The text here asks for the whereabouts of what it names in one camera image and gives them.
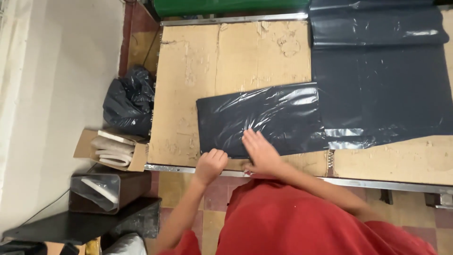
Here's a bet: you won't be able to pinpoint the crumpled black plastic bag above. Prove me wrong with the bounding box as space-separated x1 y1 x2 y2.
103 66 155 137

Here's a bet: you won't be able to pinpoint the person's right hand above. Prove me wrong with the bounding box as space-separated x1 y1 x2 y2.
241 128 286 176

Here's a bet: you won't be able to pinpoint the open cardboard box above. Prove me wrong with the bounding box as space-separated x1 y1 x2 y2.
73 128 150 173

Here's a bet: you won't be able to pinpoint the white plastic bag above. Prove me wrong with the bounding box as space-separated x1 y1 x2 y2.
103 233 147 255

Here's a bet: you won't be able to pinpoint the large black plastic sheet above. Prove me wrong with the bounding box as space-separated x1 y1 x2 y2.
309 0 453 150

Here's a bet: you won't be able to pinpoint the person's left hand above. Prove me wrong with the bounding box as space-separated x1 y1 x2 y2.
193 148 229 187

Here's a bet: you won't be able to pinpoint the white folded cloth strips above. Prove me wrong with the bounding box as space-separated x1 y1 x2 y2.
91 130 136 168

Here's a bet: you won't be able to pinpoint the person's red shirt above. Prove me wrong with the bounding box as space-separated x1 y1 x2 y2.
157 178 439 255

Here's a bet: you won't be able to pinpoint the brown cardboard sheet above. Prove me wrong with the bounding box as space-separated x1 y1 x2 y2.
147 21 453 186

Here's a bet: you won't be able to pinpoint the black cable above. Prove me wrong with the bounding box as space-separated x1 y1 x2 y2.
21 164 98 227

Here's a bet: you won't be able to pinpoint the brown box with plastic liner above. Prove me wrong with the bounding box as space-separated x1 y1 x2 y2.
69 171 153 215

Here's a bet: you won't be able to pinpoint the black plastic bag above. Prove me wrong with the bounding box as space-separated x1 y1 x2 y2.
103 66 155 137
196 82 330 159

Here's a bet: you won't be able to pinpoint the black flat board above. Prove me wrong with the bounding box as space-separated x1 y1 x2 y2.
3 196 162 246

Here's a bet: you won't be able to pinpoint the metal frame work table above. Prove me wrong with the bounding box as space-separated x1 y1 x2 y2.
144 13 453 209

